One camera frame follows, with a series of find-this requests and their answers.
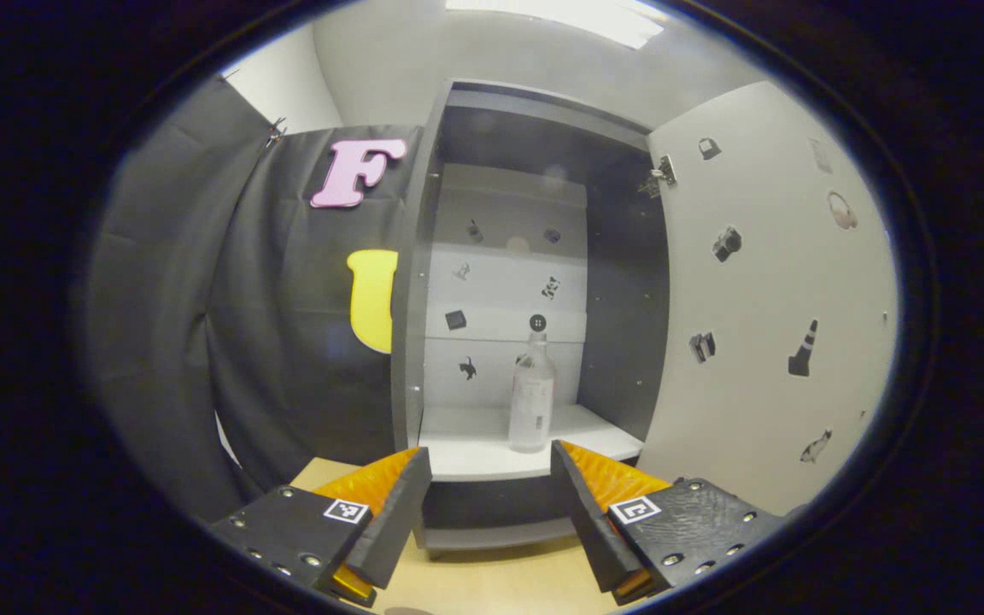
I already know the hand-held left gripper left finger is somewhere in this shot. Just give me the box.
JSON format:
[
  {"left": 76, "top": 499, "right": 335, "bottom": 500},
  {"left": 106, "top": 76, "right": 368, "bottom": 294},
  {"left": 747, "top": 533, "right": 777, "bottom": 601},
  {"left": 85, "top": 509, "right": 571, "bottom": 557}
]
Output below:
[{"left": 208, "top": 444, "right": 433, "bottom": 607}]

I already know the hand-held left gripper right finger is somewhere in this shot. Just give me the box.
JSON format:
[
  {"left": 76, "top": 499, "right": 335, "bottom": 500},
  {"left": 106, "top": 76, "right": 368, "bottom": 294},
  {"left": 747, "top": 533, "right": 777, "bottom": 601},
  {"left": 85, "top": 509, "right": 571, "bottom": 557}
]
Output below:
[{"left": 549, "top": 439, "right": 788, "bottom": 606}]

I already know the black backdrop cloth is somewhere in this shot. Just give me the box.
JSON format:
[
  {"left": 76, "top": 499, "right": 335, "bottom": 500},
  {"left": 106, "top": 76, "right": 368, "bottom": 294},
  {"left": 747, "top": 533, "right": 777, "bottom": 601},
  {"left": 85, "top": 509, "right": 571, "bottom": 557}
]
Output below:
[{"left": 86, "top": 75, "right": 425, "bottom": 524}]

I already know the metal cabinet hinge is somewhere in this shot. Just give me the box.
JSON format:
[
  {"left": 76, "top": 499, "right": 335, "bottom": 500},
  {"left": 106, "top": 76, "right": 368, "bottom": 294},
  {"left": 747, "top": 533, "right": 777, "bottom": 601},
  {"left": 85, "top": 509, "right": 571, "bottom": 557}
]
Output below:
[{"left": 647, "top": 155, "right": 679, "bottom": 199}]

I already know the dark grey cabinet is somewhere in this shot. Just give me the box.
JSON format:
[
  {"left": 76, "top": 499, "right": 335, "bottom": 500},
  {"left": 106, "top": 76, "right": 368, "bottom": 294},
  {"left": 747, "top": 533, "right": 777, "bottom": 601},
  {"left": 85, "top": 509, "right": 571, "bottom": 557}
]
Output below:
[{"left": 389, "top": 79, "right": 672, "bottom": 558}]

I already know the white cabinet shelf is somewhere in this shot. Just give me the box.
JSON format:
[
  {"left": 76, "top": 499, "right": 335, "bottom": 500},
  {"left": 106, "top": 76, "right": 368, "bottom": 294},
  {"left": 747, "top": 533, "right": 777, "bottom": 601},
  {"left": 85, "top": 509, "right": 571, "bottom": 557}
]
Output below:
[{"left": 418, "top": 403, "right": 645, "bottom": 483}]

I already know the clear plastic bottle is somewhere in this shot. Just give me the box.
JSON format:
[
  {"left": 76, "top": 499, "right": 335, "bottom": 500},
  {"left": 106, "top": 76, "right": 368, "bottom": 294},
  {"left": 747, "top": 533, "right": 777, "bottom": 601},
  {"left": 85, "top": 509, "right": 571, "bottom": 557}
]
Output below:
[{"left": 507, "top": 331, "right": 557, "bottom": 454}]

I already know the beige cabinet door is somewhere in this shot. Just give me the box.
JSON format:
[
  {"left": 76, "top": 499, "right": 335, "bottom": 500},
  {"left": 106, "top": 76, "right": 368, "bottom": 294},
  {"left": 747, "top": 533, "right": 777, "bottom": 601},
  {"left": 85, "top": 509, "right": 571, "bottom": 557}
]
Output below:
[{"left": 635, "top": 81, "right": 900, "bottom": 518}]

